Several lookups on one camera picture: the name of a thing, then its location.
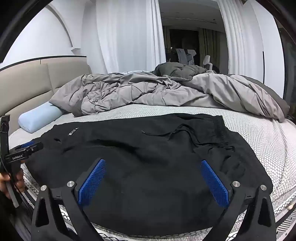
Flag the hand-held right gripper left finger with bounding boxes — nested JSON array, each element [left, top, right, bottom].
[[31, 158, 109, 241]]

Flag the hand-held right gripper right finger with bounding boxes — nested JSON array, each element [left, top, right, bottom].
[[200, 159, 277, 241]]

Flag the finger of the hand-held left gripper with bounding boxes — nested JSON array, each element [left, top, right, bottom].
[[5, 142, 44, 164], [14, 141, 36, 151]]

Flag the black pants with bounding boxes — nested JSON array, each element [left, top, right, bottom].
[[22, 113, 274, 236]]

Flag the person's left hand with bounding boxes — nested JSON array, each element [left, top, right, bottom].
[[0, 167, 25, 199]]

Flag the light blue pillow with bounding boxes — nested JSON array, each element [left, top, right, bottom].
[[18, 103, 63, 133]]

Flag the beige padded headboard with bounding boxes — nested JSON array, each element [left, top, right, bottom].
[[0, 59, 92, 139]]

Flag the bed with white patterned sheet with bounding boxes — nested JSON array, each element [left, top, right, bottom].
[[8, 102, 296, 241]]

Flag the grey duvet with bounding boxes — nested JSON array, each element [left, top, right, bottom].
[[49, 70, 290, 122]]

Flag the dark grey blanket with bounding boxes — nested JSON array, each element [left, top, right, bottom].
[[154, 62, 208, 80]]

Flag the white chair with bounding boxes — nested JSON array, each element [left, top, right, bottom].
[[203, 55, 213, 70]]

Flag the chair with draped clothes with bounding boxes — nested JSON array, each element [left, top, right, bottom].
[[176, 48, 197, 65]]

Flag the olive curtain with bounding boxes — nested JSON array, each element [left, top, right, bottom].
[[198, 28, 221, 67]]

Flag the white curtain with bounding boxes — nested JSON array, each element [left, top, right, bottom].
[[96, 0, 167, 75], [217, 0, 264, 76]]

